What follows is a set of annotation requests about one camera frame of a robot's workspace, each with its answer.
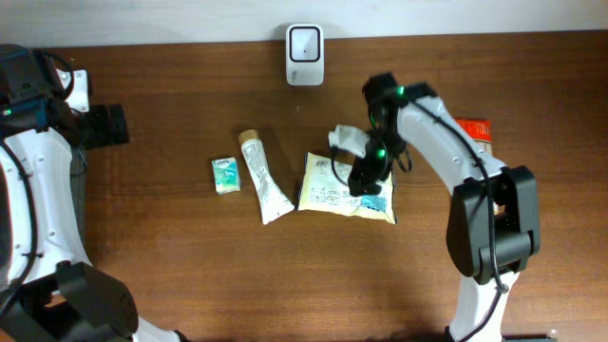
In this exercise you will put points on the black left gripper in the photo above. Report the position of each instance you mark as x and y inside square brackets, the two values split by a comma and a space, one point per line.
[106, 132]

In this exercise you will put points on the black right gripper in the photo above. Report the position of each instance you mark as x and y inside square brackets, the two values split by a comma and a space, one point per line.
[363, 166]

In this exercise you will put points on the white blue snack bag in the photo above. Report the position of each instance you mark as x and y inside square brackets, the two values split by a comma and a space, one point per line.
[322, 191]

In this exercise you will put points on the white tube with tan cap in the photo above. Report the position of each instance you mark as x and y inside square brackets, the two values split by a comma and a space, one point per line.
[273, 202]

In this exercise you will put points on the orange cracker package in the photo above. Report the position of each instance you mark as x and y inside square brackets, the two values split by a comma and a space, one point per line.
[479, 131]

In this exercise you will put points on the small green tissue pack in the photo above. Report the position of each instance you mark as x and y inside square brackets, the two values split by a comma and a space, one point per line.
[226, 175]

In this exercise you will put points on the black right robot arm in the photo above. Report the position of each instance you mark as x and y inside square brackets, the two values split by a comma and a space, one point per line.
[493, 226]

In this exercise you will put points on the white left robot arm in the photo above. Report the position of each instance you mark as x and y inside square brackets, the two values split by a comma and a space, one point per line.
[50, 291]

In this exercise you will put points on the white barcode scanner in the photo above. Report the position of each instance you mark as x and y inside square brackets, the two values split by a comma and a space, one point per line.
[304, 55]

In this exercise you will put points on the grey plastic basket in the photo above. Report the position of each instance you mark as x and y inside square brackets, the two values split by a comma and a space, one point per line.
[78, 190]

